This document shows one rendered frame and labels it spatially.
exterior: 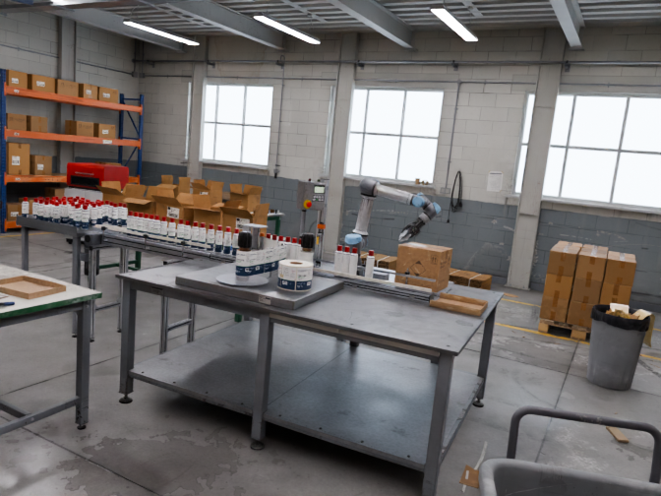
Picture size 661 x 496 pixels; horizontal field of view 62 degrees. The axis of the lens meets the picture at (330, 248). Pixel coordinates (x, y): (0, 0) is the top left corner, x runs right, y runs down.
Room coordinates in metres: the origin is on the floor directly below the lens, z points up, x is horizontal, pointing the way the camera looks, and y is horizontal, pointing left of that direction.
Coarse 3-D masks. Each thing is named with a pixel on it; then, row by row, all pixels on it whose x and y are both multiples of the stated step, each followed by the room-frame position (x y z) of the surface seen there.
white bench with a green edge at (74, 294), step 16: (0, 272) 3.20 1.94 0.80; (16, 272) 3.24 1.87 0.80; (80, 288) 3.00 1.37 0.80; (16, 304) 2.62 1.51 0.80; (32, 304) 2.64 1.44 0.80; (48, 304) 2.69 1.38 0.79; (64, 304) 2.77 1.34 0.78; (80, 304) 2.91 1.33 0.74; (0, 320) 2.52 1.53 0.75; (16, 320) 2.59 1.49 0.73; (80, 320) 2.92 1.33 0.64; (80, 336) 2.92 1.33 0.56; (80, 352) 2.92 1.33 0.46; (80, 368) 2.92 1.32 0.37; (80, 384) 2.92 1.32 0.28; (0, 400) 2.80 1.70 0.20; (80, 400) 2.92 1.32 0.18; (16, 416) 2.70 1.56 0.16; (32, 416) 2.67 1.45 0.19; (80, 416) 2.92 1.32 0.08; (0, 432) 2.52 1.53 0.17
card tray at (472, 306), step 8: (440, 296) 3.46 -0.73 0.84; (448, 296) 3.44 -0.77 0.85; (456, 296) 3.41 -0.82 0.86; (464, 296) 3.39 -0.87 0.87; (432, 304) 3.22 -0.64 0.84; (440, 304) 3.20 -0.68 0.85; (448, 304) 3.18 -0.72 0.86; (456, 304) 3.32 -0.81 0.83; (464, 304) 3.34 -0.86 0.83; (472, 304) 3.36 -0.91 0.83; (480, 304) 3.35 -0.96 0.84; (464, 312) 3.14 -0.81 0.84; (472, 312) 3.12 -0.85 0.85; (480, 312) 3.10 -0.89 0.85
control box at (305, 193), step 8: (304, 184) 3.73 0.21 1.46; (312, 184) 3.75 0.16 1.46; (320, 184) 3.79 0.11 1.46; (304, 192) 3.73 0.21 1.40; (312, 192) 3.76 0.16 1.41; (304, 200) 3.73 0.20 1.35; (312, 200) 3.76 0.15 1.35; (304, 208) 3.73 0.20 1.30; (312, 208) 3.76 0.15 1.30; (320, 208) 3.79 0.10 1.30
